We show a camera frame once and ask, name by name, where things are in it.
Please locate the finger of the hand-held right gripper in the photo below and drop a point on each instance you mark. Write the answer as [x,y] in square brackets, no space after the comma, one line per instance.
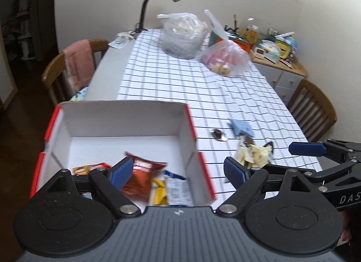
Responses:
[307,149]
[316,176]

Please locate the dark wooden bookshelf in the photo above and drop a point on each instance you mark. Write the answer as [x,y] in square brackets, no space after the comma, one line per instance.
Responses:
[19,10]

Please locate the white plastic bag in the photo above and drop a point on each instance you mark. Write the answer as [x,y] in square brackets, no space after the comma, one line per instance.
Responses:
[270,50]

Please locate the white checked tablecloth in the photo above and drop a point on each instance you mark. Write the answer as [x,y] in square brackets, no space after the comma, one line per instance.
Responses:
[169,81]

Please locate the pink timer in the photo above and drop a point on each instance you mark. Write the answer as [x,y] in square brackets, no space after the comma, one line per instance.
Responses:
[259,53]

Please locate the large red snack packet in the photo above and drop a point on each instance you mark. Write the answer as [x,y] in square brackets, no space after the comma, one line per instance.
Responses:
[84,169]

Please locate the white printed packet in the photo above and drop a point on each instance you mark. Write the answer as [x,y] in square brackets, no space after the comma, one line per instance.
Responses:
[121,40]

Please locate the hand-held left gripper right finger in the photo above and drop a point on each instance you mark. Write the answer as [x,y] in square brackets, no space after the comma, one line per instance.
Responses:
[235,171]

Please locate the clear bag of white food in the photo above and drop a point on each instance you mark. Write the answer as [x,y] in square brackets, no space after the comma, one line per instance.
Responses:
[183,36]

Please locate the orange container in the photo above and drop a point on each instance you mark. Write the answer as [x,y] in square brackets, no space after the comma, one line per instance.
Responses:
[242,44]

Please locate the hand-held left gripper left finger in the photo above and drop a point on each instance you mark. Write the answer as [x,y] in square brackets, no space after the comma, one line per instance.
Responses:
[121,171]

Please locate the light blue packet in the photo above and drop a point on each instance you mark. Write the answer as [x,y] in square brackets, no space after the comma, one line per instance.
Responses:
[292,43]

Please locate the clear bag of red snacks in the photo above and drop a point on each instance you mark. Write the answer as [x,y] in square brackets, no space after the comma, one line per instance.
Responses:
[225,56]

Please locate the blue snack packet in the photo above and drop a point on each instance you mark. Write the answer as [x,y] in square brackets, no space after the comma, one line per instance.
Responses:
[239,127]

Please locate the cream snack packet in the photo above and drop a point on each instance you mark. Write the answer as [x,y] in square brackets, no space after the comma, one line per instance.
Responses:
[255,153]

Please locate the yellow snack packet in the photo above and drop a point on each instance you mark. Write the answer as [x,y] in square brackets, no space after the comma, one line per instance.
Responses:
[158,194]

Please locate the red and white cardboard box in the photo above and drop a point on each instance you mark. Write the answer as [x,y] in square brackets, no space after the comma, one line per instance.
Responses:
[121,126]

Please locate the pink towel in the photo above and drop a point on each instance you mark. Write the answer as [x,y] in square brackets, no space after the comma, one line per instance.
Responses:
[79,64]

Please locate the dark candy in silver wrapper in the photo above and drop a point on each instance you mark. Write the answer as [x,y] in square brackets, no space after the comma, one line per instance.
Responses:
[218,134]

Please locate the floral seat cushion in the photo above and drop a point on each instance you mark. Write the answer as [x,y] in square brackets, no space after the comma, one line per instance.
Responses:
[79,94]

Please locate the dark seat wooden chair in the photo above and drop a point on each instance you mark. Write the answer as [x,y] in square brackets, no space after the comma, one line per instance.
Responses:
[313,104]

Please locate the shiny red snack packet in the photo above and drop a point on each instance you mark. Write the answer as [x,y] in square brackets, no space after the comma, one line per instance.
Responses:
[141,177]

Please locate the yellow box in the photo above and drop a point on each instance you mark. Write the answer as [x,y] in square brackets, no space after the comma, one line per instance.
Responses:
[283,50]

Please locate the white snack packet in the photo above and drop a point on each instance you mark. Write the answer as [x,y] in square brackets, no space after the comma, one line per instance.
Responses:
[177,191]

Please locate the white cabinet with wooden top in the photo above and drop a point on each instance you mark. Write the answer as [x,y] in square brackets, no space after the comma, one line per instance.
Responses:
[284,80]

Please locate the wooden chair with towel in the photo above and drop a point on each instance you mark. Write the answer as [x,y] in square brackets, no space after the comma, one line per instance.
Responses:
[53,72]

